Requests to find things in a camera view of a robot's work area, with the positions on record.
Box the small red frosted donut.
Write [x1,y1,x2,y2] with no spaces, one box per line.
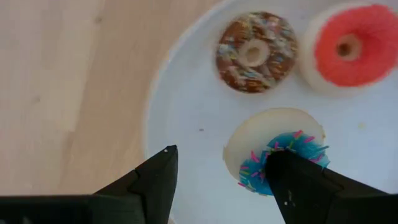
[298,1,398,98]

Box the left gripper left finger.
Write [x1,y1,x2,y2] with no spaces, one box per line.
[0,144,180,224]

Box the small blue sprinkled donut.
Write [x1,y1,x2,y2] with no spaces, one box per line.
[222,107,331,197]

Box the white round plate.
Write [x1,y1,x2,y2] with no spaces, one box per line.
[144,0,398,224]

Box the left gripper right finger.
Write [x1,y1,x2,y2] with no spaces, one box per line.
[264,150,398,224]

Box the small chocolate sprinkled donut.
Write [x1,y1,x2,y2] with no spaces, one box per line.
[215,11,299,94]

